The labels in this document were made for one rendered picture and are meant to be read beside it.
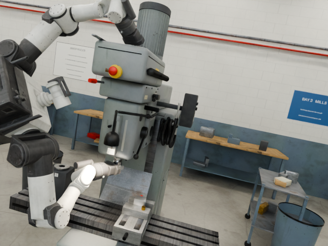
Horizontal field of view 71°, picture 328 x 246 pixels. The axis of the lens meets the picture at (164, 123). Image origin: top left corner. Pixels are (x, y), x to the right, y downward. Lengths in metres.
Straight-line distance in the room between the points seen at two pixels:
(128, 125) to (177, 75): 4.34
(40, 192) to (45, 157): 0.13
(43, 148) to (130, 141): 0.45
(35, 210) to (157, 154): 0.93
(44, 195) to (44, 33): 0.70
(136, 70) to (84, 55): 5.24
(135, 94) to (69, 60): 5.36
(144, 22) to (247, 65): 4.25
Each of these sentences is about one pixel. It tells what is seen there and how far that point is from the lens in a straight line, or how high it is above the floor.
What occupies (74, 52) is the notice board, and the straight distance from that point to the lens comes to 6.41.
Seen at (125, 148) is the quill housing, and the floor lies 1.38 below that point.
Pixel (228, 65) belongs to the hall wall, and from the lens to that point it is 5.50.
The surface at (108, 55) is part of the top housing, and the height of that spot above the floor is 1.83.
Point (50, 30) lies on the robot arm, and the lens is 1.23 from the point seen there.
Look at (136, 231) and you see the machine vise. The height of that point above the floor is 1.01.
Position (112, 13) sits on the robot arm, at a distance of 1.12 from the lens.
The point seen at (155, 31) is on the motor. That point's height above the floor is 2.05.
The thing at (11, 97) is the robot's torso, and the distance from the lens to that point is 0.93.
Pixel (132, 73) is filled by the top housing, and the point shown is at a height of 1.76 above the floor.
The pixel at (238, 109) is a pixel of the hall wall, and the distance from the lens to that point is 5.49.
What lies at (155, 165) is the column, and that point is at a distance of 1.71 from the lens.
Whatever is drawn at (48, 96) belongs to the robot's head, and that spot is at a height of 1.60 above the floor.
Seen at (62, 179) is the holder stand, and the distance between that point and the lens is 1.54.
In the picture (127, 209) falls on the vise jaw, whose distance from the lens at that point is 1.36.
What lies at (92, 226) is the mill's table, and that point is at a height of 0.90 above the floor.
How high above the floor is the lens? 1.73
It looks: 8 degrees down
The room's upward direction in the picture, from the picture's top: 11 degrees clockwise
